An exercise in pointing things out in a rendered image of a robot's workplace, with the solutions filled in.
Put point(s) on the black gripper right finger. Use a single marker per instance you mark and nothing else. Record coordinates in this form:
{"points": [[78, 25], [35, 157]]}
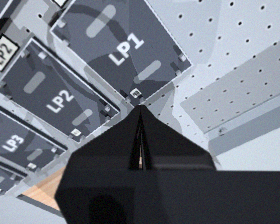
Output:
{"points": [[163, 148]]}

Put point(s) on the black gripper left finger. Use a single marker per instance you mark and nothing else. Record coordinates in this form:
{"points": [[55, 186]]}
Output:
{"points": [[117, 147]]}

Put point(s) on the white button panel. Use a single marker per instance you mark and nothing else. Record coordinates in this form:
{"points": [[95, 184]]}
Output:
{"points": [[251, 140]]}

